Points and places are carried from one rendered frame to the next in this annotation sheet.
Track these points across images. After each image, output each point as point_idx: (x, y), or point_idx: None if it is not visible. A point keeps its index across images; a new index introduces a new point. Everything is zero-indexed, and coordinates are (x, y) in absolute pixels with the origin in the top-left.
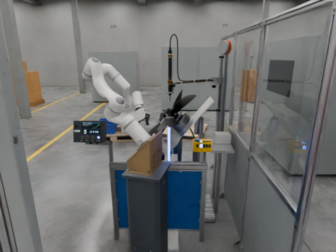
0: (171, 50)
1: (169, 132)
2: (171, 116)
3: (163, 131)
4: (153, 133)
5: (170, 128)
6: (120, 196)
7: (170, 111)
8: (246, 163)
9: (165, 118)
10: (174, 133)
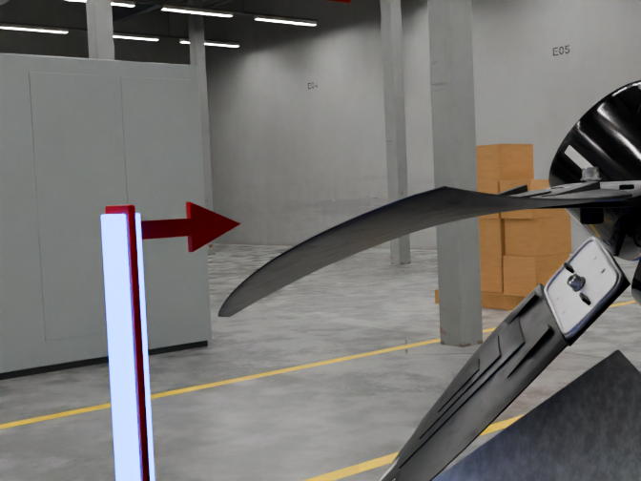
0: None
1: (117, 311)
2: (636, 183)
3: (523, 387)
4: (444, 400)
5: (127, 230)
6: None
7: (636, 117)
8: None
9: (577, 216)
10: (608, 441)
